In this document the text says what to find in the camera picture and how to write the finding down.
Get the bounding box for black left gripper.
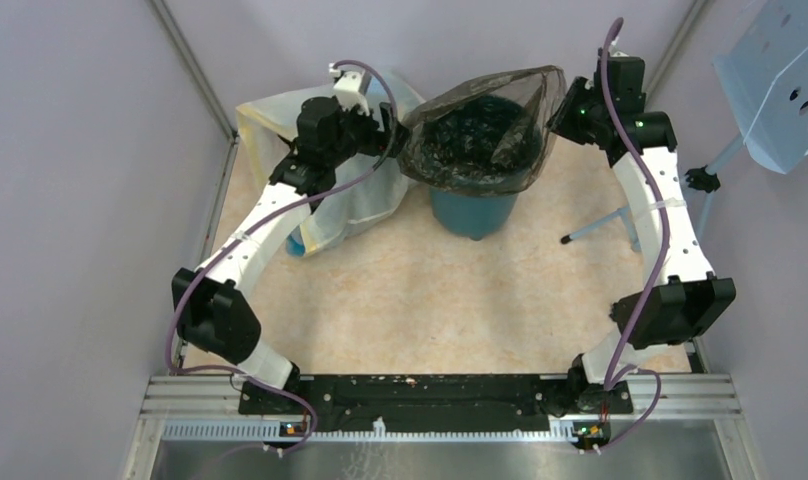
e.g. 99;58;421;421
326;97;412;167

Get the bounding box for black plastic trash bag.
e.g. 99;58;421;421
397;65;567;197

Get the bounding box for teal plastic trash bin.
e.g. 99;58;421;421
429;95;531;242

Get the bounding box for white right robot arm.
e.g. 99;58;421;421
548;53;736;412

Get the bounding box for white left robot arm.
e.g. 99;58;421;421
172;96;402;414

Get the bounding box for white translucent trash bag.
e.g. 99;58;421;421
236;83;415;257

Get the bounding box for light blue tripod stand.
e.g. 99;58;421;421
560;134;744;252

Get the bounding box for perforated light blue metal panel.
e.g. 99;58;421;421
713;0;808;174

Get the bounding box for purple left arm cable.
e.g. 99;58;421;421
164;59;400;455

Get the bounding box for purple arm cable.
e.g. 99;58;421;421
164;59;400;455
586;17;672;454

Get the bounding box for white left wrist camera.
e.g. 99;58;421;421
329;64;372;116

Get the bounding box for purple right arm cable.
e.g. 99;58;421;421
586;17;672;454

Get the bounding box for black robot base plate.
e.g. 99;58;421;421
238;370;634;434

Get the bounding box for aluminium frame rails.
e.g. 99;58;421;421
615;125;743;425

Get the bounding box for white slotted cable duct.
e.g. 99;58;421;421
162;420;603;444

